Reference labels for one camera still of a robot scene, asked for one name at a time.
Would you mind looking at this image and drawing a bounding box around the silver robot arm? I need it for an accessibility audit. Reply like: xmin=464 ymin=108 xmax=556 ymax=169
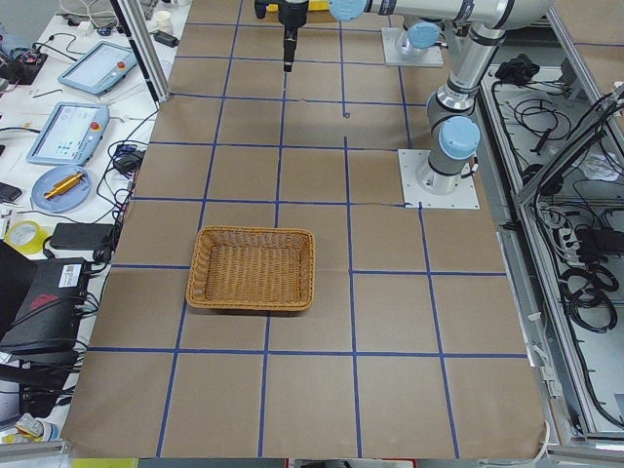
xmin=399 ymin=16 xmax=442 ymax=57
xmin=329 ymin=1 xmax=552 ymax=195

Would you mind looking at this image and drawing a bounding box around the black power adapter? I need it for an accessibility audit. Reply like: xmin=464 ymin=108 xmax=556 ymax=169
xmin=50 ymin=223 xmax=113 ymax=251

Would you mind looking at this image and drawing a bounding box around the aluminium frame post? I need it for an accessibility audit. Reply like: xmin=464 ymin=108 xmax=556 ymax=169
xmin=110 ymin=0 xmax=171 ymax=103

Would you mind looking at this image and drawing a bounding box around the brown wicker basket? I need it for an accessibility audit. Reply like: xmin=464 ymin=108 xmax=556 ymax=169
xmin=186 ymin=226 xmax=315 ymax=312

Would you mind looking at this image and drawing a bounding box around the spare yellow tape roll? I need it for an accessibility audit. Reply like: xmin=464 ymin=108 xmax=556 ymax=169
xmin=4 ymin=220 xmax=49 ymax=255

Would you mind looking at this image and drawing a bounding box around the blue round plate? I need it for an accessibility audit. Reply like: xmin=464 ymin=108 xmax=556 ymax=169
xmin=31 ymin=166 xmax=92 ymax=214

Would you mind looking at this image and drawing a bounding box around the brass cylinder tool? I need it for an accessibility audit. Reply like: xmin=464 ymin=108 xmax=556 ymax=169
xmin=44 ymin=172 xmax=85 ymax=200

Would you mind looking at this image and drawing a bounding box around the upper teach pendant tablet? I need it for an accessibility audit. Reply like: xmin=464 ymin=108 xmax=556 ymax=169
xmin=58 ymin=41 xmax=137 ymax=96

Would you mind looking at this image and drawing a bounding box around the lower teach pendant tablet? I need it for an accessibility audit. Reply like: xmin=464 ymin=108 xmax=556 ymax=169
xmin=26 ymin=101 xmax=110 ymax=166

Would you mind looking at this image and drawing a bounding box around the black red computer box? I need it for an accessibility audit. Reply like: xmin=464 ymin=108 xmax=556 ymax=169
xmin=1 ymin=242 xmax=90 ymax=356

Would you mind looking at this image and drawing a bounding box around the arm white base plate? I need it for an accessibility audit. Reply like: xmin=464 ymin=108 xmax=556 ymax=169
xmin=398 ymin=149 xmax=480 ymax=210
xmin=381 ymin=25 xmax=444 ymax=67

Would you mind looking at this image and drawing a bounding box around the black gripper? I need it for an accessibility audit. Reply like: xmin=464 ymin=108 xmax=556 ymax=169
xmin=277 ymin=0 xmax=306 ymax=73

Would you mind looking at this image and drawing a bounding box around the teach pendant tablet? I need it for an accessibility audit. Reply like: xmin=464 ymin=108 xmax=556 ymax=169
xmin=58 ymin=41 xmax=137 ymax=96
xmin=26 ymin=101 xmax=110 ymax=166

